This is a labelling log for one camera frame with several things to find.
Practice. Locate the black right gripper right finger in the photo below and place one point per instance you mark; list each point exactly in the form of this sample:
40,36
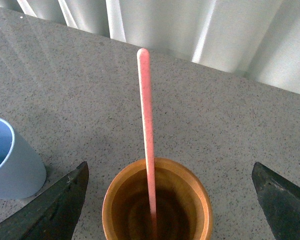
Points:
279,199

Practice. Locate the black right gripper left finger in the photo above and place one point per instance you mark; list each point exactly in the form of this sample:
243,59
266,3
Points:
54,214

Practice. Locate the white pleated curtain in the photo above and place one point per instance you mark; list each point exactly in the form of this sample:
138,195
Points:
255,39

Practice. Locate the round bamboo chopstick holder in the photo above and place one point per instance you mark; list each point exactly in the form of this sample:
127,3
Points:
184,210

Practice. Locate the pink chopstick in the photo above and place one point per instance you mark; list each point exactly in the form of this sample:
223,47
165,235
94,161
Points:
145,90

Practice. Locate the blue plastic cup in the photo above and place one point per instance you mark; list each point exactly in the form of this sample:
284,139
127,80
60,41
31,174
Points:
22,172

